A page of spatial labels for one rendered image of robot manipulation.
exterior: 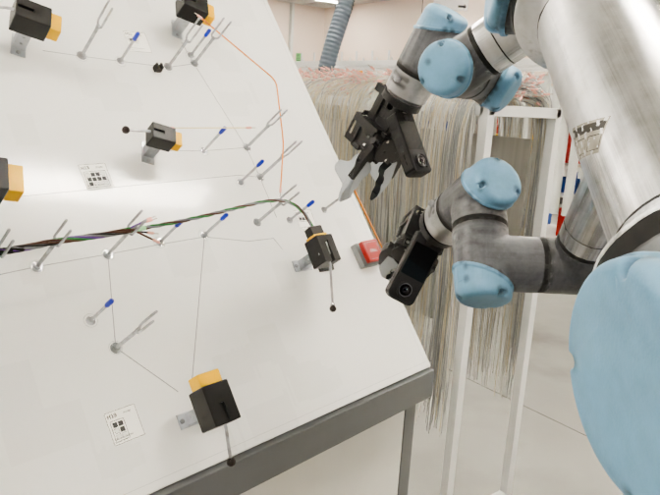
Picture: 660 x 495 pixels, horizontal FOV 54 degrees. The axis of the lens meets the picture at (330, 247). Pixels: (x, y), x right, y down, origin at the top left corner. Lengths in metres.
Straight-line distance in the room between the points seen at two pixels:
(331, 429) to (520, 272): 0.54
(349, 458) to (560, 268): 0.69
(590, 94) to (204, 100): 1.05
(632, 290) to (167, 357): 0.87
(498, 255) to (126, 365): 0.58
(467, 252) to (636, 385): 0.56
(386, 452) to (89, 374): 0.72
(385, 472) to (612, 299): 1.24
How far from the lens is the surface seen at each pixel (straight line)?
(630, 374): 0.31
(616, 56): 0.46
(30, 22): 1.21
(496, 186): 0.87
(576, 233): 0.84
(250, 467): 1.12
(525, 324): 2.23
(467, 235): 0.86
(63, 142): 1.19
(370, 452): 1.44
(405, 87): 1.08
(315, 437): 1.21
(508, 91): 1.03
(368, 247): 1.41
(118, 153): 1.22
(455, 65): 0.89
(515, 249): 0.86
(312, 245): 1.25
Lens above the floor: 1.44
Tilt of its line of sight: 13 degrees down
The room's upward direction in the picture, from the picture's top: 3 degrees clockwise
